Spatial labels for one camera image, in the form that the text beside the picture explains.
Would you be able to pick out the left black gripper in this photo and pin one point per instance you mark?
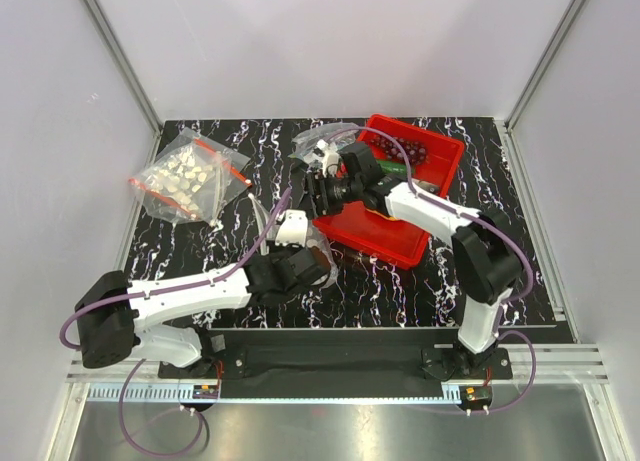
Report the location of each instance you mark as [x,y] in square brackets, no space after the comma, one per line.
[294,249]

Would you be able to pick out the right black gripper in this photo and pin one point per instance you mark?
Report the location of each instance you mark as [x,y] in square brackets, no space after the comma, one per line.
[306,202]

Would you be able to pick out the polka dot zip bag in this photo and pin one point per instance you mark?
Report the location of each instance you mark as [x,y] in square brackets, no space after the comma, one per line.
[267,225]

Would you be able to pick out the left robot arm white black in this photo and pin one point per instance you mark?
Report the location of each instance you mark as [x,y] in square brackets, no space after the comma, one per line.
[118,319]

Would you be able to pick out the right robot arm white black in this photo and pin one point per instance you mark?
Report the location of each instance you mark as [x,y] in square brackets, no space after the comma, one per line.
[486,266]

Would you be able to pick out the small clear bag with items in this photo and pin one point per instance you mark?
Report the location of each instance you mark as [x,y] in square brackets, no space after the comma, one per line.
[342,134]

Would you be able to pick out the red zipper clear bag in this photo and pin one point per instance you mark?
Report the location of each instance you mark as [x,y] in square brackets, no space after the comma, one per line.
[191,180]

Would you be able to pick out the green toy cucumber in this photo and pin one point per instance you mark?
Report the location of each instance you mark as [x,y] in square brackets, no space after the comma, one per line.
[393,168]

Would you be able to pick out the yellow toy mango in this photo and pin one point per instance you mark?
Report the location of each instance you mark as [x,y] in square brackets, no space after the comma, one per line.
[381,214]

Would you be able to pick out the red plastic tray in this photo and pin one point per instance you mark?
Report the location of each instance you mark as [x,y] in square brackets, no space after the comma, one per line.
[394,241]

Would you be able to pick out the purple toy grapes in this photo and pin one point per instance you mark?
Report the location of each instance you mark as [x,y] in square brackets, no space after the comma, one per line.
[415,151]

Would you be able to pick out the grey toy fish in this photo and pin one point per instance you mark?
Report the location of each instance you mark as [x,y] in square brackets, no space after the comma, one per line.
[427,186]

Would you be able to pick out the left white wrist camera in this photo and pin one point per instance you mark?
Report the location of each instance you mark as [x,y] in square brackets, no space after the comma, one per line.
[292,228]

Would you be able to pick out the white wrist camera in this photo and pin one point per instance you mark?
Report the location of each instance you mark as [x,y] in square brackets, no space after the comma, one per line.
[327,152]
[292,228]

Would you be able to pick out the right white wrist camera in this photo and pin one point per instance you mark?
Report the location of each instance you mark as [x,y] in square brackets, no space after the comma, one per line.
[327,152]

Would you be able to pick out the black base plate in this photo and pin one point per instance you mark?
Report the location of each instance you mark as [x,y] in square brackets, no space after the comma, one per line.
[276,365]

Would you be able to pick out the slotted cable duct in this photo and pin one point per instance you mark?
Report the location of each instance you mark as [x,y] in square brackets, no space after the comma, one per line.
[190,393]

